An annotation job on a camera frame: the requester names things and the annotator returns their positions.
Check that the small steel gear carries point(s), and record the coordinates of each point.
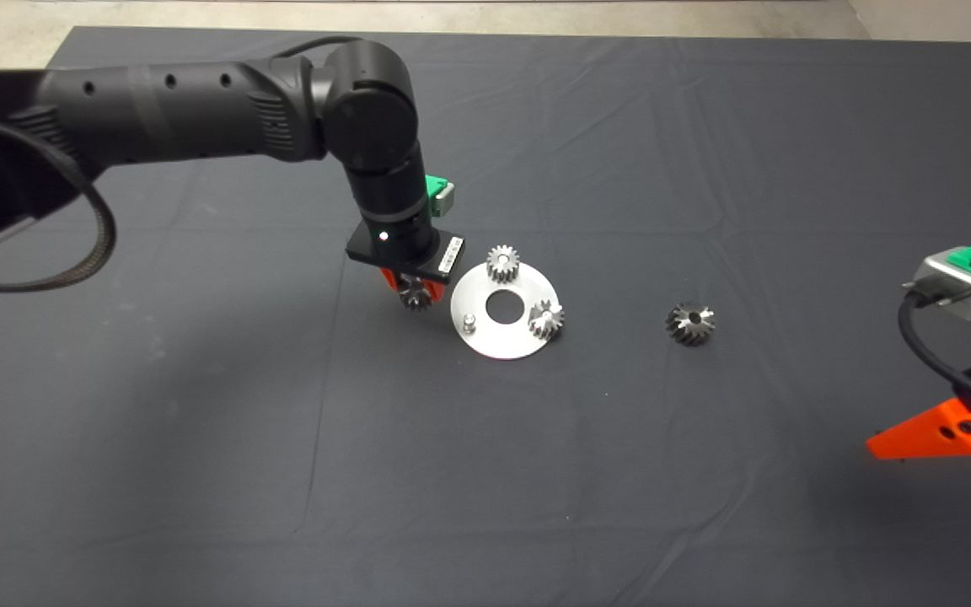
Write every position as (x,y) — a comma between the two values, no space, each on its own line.
(502,271)
(414,299)
(549,327)

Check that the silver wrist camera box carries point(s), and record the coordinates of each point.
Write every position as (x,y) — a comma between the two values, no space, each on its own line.
(957,291)
(446,196)

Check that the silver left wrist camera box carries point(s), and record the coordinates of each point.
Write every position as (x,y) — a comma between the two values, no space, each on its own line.
(446,196)

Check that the round metal plate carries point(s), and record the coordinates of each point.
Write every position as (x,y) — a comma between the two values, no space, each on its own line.
(494,341)

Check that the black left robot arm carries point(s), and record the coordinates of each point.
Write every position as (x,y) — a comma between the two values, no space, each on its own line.
(199,110)

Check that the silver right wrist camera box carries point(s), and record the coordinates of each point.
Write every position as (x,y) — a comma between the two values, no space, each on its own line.
(957,291)

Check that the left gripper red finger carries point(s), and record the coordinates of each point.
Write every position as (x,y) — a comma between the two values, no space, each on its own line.
(435,292)
(391,282)

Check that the green left camera mount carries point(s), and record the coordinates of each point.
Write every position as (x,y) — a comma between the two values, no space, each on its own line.
(432,185)

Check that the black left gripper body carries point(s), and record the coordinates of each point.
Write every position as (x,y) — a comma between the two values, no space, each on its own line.
(448,261)

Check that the dark table cloth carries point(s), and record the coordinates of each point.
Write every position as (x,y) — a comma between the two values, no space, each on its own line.
(536,506)

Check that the large steel gear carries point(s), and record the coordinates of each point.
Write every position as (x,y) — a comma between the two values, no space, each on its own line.
(679,330)

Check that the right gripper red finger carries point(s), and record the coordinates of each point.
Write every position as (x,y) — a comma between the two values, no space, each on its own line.
(941,434)

